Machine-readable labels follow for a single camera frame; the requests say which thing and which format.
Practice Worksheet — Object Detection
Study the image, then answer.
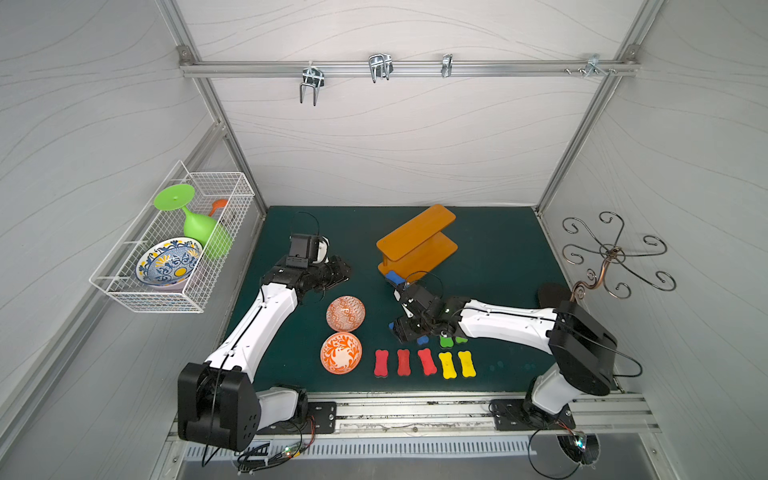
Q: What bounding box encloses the metal bracket hook right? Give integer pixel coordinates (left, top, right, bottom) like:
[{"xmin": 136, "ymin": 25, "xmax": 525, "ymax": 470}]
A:
[{"xmin": 564, "ymin": 54, "xmax": 618, "ymax": 78}]

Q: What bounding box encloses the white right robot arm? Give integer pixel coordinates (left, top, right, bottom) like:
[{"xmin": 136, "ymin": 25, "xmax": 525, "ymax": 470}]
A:
[{"xmin": 390, "ymin": 278, "xmax": 617, "ymax": 422}]

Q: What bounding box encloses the metal double hook middle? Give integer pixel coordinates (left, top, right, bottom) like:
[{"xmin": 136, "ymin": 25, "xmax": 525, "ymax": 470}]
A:
[{"xmin": 368, "ymin": 53, "xmax": 394, "ymax": 83}]

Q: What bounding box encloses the orange floral bowl near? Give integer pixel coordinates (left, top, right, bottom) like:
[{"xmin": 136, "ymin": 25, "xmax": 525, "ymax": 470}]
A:
[{"xmin": 320, "ymin": 332, "xmax": 363, "ymax": 375}]

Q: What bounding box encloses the blue yellow patterned bowl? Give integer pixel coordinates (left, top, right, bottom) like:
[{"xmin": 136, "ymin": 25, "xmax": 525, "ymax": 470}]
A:
[{"xmin": 135, "ymin": 237, "xmax": 203, "ymax": 288}]

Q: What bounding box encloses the aluminium top rail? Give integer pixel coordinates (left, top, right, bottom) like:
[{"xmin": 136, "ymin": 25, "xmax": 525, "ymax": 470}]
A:
[{"xmin": 180, "ymin": 59, "xmax": 641, "ymax": 80}]

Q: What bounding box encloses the bronze metal hook stand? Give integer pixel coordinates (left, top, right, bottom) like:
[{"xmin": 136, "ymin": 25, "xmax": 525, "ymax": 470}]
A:
[{"xmin": 537, "ymin": 211, "xmax": 677, "ymax": 308}]

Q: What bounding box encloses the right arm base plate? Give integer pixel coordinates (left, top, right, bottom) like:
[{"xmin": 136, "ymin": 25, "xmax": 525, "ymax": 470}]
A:
[{"xmin": 489, "ymin": 398, "xmax": 576, "ymax": 432}]

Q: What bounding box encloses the red eraser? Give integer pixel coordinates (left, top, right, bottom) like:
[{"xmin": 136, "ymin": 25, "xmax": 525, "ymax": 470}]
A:
[
  {"xmin": 417, "ymin": 348, "xmax": 438, "ymax": 376},
  {"xmin": 397, "ymin": 349, "xmax": 411, "ymax": 377},
  {"xmin": 374, "ymin": 349, "xmax": 389, "ymax": 378}
]

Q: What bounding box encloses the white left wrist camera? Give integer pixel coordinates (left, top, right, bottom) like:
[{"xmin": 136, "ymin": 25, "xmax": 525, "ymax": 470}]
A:
[{"xmin": 315, "ymin": 236, "xmax": 330, "ymax": 264}]

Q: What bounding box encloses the aluminium front rail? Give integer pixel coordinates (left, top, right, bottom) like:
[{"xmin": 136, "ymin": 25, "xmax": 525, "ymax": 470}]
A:
[{"xmin": 167, "ymin": 392, "xmax": 661, "ymax": 442}]

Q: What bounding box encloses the metal double hook left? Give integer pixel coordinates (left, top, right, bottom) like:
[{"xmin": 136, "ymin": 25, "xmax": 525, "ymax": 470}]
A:
[{"xmin": 299, "ymin": 66, "xmax": 325, "ymax": 106}]

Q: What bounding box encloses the orange patterned bowl far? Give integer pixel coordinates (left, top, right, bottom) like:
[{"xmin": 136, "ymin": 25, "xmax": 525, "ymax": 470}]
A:
[{"xmin": 326, "ymin": 295, "xmax": 366, "ymax": 332}]

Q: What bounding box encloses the small metal hook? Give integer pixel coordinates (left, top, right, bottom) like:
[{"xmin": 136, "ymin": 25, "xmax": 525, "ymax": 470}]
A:
[{"xmin": 441, "ymin": 54, "xmax": 453, "ymax": 78}]

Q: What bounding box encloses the green plastic goblet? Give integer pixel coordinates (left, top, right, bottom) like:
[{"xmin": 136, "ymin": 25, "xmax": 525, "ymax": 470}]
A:
[{"xmin": 153, "ymin": 184, "xmax": 233, "ymax": 259}]

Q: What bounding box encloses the metal double hook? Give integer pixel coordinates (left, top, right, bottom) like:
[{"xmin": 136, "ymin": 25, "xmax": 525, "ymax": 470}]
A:
[
  {"xmin": 368, "ymin": 53, "xmax": 394, "ymax": 83},
  {"xmin": 299, "ymin": 66, "xmax": 325, "ymax": 106}
]

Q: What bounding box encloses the orange object in basket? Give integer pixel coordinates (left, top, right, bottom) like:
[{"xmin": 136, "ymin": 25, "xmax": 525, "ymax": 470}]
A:
[{"xmin": 208, "ymin": 198, "xmax": 228, "ymax": 217}]

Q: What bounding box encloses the yellow eraser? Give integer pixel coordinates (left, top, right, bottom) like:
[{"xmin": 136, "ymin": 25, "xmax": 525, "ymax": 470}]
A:
[
  {"xmin": 458, "ymin": 351, "xmax": 477, "ymax": 378},
  {"xmin": 438, "ymin": 352, "xmax": 457, "ymax": 380}
]

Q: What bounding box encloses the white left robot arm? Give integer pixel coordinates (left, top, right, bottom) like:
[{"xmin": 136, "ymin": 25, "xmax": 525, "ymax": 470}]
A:
[{"xmin": 177, "ymin": 234, "xmax": 352, "ymax": 452}]

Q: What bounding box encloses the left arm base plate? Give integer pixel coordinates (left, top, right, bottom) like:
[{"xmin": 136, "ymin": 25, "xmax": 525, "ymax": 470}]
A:
[{"xmin": 257, "ymin": 401, "xmax": 338, "ymax": 436}]

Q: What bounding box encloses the white wire basket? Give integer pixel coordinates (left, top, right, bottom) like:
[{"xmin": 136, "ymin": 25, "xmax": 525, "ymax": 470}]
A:
[{"xmin": 90, "ymin": 162, "xmax": 254, "ymax": 314}]

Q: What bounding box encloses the aluminium rail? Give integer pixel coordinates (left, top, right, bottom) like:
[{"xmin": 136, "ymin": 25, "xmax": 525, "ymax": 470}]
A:
[
  {"xmin": 167, "ymin": 392, "xmax": 661, "ymax": 442},
  {"xmin": 180, "ymin": 59, "xmax": 641, "ymax": 80}
]

